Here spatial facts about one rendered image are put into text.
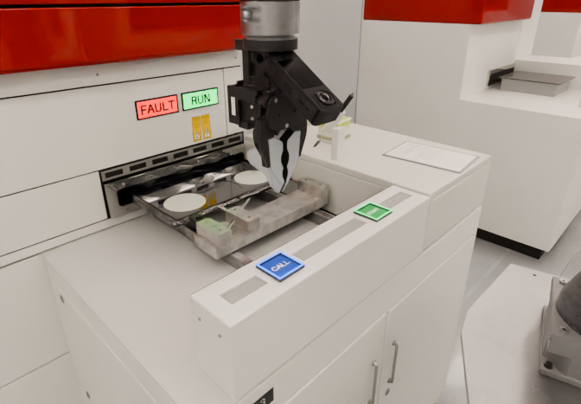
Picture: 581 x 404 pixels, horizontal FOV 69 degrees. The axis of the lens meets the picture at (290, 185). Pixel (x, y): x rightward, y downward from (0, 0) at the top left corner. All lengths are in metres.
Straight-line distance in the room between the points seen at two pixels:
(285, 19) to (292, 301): 0.40
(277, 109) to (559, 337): 0.53
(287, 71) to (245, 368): 0.41
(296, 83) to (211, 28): 0.65
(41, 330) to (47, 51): 0.66
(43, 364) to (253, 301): 0.78
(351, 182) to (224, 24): 0.52
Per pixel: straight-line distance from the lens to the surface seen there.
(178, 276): 0.94
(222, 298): 0.64
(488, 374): 0.78
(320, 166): 1.13
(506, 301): 0.94
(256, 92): 0.56
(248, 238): 0.95
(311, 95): 0.52
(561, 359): 0.81
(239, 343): 0.62
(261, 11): 0.54
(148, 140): 1.15
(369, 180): 1.04
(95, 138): 1.09
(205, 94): 1.22
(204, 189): 1.13
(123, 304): 0.90
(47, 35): 0.98
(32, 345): 1.25
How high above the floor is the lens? 1.36
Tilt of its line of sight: 24 degrees down
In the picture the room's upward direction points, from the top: straight up
